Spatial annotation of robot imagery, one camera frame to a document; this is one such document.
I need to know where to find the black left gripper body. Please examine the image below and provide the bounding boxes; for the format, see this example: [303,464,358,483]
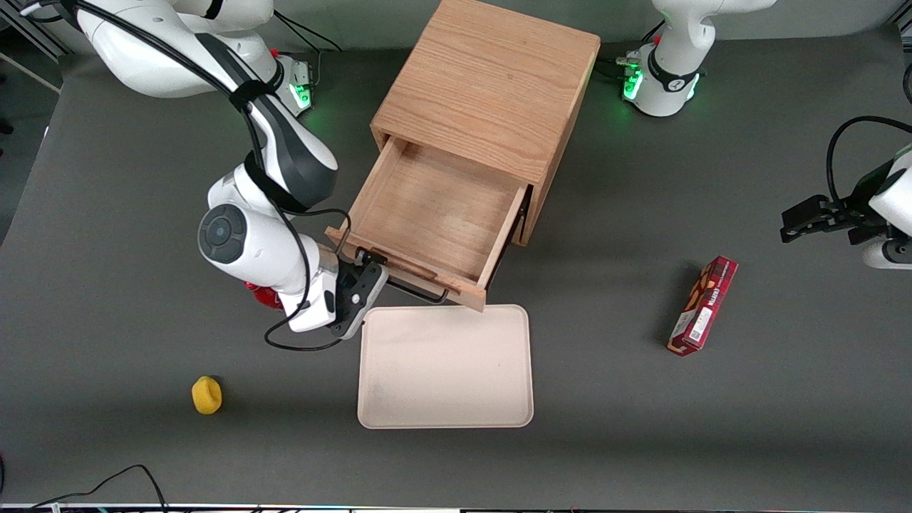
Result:
[819,191,893,247]

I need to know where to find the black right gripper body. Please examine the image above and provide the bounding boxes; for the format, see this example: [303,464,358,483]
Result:
[333,259,383,328]

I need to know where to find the black metal drawer handle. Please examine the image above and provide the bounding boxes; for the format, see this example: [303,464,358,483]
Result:
[385,274,452,305]

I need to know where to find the wooden drawer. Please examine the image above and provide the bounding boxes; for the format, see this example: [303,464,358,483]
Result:
[325,135,532,314]

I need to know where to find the wooden drawer cabinet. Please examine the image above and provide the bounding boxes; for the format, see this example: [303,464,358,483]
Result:
[370,0,601,247]

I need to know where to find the red plastic bottle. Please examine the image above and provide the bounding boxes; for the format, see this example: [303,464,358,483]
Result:
[244,281,287,312]

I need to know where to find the beige rectangular tray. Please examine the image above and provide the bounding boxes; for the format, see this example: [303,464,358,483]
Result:
[357,304,534,430]

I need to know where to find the red snack box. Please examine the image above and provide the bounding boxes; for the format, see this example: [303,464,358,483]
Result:
[667,255,739,357]

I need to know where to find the yellow lemon toy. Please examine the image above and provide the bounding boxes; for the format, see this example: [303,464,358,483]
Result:
[191,375,223,415]

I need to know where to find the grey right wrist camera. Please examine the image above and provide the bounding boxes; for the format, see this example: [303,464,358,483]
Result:
[329,266,390,341]

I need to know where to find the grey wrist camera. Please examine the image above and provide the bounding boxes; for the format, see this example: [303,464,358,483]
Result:
[863,237,912,271]
[329,266,390,341]

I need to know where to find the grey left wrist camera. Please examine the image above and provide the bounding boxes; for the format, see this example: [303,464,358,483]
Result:
[863,237,912,271]

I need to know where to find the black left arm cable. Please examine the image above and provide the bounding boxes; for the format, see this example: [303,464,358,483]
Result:
[826,115,912,204]

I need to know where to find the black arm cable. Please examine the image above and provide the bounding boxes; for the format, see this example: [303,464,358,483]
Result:
[826,115,912,204]
[20,0,355,353]

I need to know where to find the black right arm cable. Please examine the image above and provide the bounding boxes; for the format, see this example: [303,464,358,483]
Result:
[20,0,355,353]

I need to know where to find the black right base cable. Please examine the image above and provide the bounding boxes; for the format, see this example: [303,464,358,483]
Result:
[273,10,344,86]

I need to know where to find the black left base cables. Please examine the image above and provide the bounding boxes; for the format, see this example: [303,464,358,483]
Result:
[597,20,667,81]

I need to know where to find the black cable at table edge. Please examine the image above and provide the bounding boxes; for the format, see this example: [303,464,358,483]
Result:
[0,464,170,513]

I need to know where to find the aluminium frame bar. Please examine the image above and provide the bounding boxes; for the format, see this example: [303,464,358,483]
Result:
[0,0,73,95]

